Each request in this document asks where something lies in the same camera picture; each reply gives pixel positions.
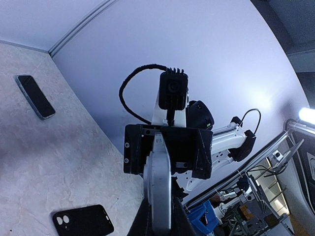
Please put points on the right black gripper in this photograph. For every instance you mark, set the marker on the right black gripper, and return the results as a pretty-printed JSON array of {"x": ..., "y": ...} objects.
[{"x": 188, "y": 148}]

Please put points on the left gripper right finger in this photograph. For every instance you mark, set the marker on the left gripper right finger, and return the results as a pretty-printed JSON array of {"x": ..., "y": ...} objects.
[{"x": 180, "y": 225}]

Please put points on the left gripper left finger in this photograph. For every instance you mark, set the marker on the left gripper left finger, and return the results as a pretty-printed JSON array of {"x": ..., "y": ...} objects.
[{"x": 142, "y": 224}]

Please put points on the black phone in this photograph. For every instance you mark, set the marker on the black phone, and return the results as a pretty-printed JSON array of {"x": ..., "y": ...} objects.
[{"x": 157, "y": 186}]

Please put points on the black phone case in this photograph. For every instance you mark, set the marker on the black phone case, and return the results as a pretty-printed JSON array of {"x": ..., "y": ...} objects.
[{"x": 84, "y": 221}]

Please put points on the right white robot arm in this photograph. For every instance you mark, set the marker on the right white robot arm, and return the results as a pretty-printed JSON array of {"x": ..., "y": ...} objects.
[{"x": 230, "y": 143}]

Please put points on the right aluminium frame post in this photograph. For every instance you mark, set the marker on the right aluminium frame post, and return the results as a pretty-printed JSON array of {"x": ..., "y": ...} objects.
[{"x": 79, "y": 26}]

